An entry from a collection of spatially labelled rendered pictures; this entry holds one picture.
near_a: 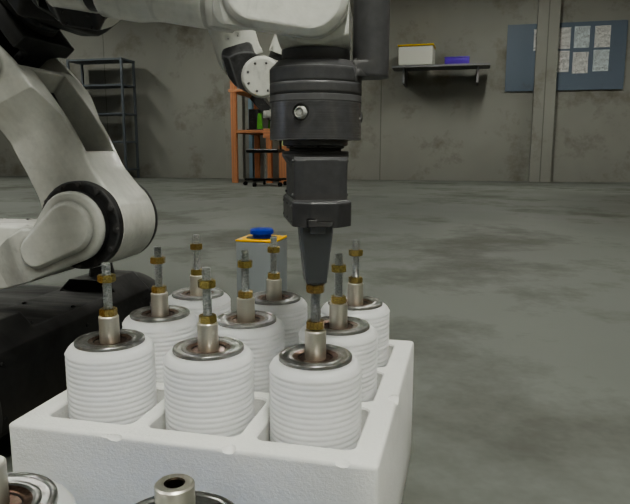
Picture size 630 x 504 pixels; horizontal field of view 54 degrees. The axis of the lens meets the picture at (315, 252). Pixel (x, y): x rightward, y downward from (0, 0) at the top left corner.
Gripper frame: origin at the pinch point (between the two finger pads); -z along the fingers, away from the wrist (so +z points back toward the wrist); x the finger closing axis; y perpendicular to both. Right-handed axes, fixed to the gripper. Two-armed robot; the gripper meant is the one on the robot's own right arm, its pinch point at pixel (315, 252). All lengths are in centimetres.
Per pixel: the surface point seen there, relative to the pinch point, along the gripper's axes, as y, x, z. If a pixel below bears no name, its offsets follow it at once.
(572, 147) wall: -500, 810, 14
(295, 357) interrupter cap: 2.0, -0.2, -10.8
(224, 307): 9.3, 27.8, -12.5
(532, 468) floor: -35, 19, -36
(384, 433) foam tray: -6.7, -3.5, -18.1
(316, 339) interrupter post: 0.0, -1.1, -8.7
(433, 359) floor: -36, 68, -36
